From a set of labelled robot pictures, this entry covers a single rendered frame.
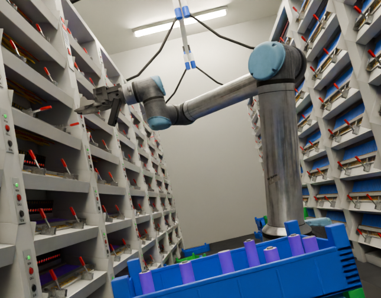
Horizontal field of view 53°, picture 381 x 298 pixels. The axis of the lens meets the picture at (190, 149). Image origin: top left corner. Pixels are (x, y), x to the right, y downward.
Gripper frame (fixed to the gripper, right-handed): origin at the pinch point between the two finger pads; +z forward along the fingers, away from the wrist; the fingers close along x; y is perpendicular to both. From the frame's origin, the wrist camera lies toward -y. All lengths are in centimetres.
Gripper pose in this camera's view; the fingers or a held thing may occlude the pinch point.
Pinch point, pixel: (78, 113)
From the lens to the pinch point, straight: 166.9
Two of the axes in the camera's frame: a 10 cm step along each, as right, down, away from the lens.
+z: -9.6, 2.7, 0.2
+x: -0.5, -1.3, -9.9
